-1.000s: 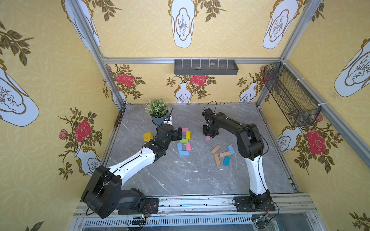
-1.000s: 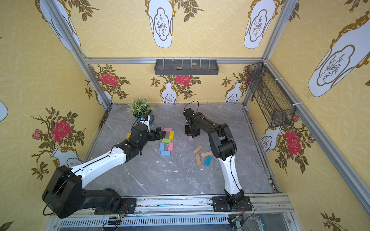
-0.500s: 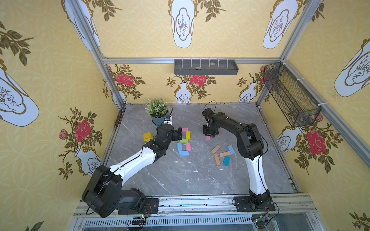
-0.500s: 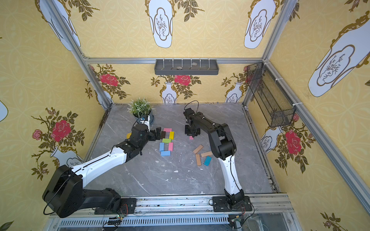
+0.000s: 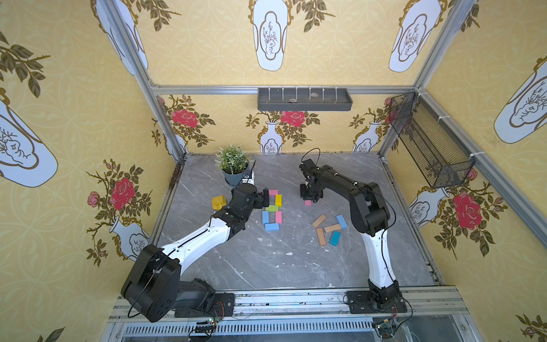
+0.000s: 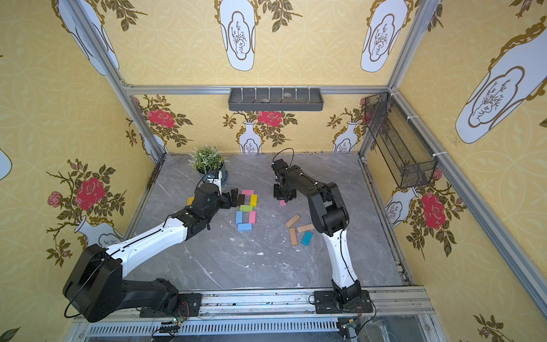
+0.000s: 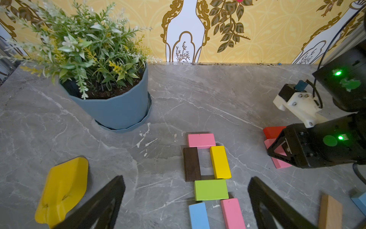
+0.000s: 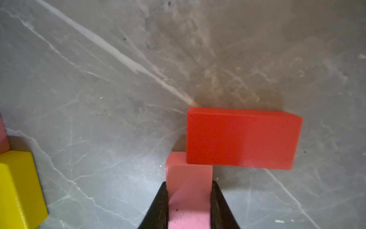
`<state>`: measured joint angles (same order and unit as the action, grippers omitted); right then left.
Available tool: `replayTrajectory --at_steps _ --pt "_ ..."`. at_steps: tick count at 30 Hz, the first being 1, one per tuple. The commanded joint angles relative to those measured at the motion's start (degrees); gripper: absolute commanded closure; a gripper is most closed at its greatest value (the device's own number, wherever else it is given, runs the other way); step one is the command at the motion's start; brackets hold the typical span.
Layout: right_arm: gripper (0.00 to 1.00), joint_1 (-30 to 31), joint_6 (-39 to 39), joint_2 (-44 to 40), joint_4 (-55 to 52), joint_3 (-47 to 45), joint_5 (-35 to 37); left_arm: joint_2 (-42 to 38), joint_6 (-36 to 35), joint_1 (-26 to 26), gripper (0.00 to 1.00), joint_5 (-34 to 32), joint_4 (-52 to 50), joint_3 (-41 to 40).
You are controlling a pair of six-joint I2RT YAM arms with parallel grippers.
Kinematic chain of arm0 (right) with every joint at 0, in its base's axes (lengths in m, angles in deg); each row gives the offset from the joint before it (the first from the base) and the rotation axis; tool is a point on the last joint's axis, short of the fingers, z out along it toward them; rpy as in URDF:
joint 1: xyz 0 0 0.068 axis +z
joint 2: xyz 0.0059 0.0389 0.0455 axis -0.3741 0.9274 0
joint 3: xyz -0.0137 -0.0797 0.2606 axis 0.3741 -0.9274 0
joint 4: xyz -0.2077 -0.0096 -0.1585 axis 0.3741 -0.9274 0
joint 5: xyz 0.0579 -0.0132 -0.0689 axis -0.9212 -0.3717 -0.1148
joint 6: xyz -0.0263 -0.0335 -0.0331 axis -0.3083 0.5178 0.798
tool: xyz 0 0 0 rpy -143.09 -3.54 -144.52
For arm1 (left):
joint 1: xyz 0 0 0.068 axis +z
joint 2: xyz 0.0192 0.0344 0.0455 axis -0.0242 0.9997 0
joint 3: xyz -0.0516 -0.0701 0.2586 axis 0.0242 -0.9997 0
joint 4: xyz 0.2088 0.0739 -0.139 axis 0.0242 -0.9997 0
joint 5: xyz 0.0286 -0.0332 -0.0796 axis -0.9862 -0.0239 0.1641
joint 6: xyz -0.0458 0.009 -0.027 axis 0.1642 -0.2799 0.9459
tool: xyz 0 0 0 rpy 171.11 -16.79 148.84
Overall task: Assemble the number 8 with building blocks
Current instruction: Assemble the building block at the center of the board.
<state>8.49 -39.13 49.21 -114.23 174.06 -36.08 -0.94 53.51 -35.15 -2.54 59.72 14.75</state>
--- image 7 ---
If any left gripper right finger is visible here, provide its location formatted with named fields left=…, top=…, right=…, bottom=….
left=248, top=177, right=317, bottom=229

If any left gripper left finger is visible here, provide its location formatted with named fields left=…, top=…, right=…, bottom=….
left=55, top=175, right=125, bottom=229

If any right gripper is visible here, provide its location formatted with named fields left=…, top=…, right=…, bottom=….
left=267, top=112, right=366, bottom=169

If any pink block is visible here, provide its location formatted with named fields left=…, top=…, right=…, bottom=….
left=188, top=134, right=216, bottom=149
left=221, top=198, right=246, bottom=229
left=264, top=138, right=292, bottom=169

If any red block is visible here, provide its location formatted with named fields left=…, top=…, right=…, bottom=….
left=263, top=127, right=286, bottom=139

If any yellow block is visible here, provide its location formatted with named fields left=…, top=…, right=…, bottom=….
left=210, top=146, right=232, bottom=179

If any green block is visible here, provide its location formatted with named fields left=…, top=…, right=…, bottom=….
left=194, top=179, right=229, bottom=201

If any light blue block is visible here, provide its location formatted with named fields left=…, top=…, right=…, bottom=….
left=189, top=202, right=210, bottom=229
left=351, top=192, right=366, bottom=216

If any dark brown block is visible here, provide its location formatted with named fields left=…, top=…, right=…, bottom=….
left=183, top=148, right=202, bottom=182

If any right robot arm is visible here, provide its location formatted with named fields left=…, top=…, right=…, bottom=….
left=267, top=42, right=366, bottom=169

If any wooden block upper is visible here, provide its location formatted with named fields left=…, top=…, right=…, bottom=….
left=318, top=195, right=343, bottom=229

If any yellow toy shovel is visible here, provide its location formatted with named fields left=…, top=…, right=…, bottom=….
left=35, top=156, right=89, bottom=229

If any potted green plant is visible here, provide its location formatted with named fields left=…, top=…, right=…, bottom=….
left=1, top=1, right=157, bottom=133

